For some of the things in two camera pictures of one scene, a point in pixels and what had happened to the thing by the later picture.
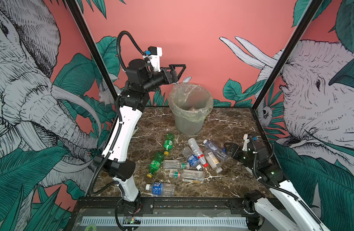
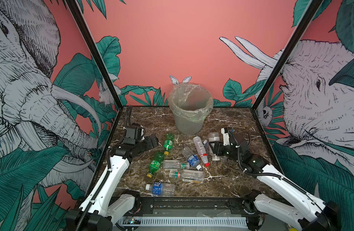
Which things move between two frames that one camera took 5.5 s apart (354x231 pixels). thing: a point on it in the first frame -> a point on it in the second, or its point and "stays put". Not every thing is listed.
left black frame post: [94, 45] stays put
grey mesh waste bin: [190, 104] stays put
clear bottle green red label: [188, 175] stays put
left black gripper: [175, 78] -> [149, 144]
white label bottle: [212, 160] -> [214, 137]
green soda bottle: [158, 158] stays put
